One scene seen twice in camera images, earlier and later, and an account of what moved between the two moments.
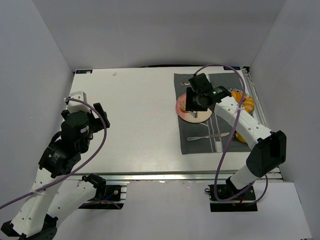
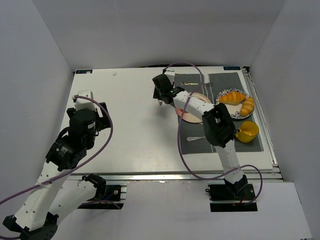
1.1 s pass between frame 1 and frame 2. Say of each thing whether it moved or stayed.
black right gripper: moved
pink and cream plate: stayed
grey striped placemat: stayed
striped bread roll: stayed
